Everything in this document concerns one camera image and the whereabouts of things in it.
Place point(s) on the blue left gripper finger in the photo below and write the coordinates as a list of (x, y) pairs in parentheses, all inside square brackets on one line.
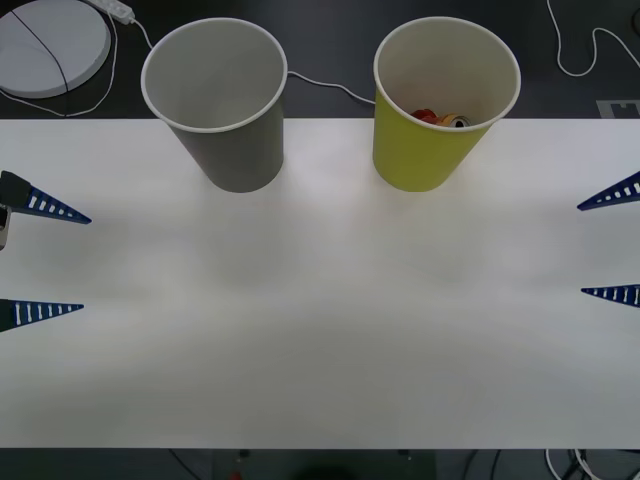
[(25, 312), (22, 197)]

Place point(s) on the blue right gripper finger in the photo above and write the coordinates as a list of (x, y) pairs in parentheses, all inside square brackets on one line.
[(622, 294), (622, 192)]

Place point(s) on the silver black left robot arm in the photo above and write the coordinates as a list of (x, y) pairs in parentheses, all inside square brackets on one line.
[(2, 230)]

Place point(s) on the white round flat disc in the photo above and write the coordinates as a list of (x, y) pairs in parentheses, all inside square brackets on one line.
[(30, 65)]

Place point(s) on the yellow-green plastic waste bin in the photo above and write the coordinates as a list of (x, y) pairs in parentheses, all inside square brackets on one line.
[(420, 155)]

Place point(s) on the white power strip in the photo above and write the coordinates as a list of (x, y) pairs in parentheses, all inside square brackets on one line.
[(114, 7)]

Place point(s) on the grey plastic waste bin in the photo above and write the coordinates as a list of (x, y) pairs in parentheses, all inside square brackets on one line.
[(240, 155)]

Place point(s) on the grey flat frame piece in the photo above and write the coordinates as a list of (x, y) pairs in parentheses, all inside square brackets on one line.
[(605, 109)]

